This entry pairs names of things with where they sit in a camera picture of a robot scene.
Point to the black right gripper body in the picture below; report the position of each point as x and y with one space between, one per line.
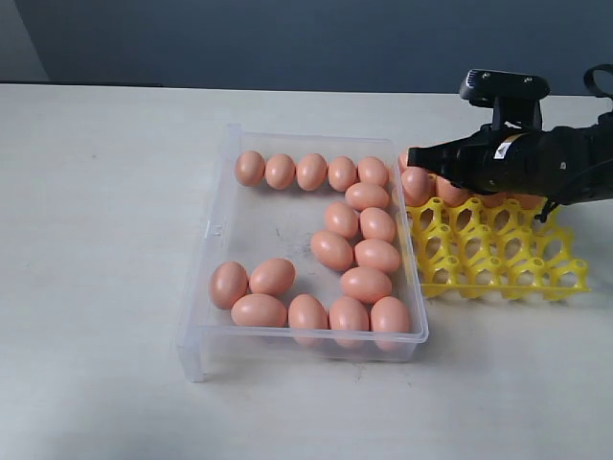
565 164

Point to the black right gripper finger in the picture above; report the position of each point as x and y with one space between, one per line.
434 158
457 180

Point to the brown egg fourth row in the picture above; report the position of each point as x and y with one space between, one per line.
377 254
332 250
451 195
492 201

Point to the brown egg third row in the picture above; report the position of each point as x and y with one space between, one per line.
376 223
341 219
416 186

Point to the brown egg fifth row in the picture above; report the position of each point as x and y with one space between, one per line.
228 283
273 277
528 202
366 284

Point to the yellow plastic egg tray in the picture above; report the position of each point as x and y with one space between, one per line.
475 251

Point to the brown egg top row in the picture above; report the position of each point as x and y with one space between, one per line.
279 171
372 170
342 173
249 168
311 171

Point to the brown egg second row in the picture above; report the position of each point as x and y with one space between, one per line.
362 195

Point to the brown egg front row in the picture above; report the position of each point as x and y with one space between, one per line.
259 310
348 314
389 319
305 312

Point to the clear plastic egg box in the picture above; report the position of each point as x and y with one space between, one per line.
252 225

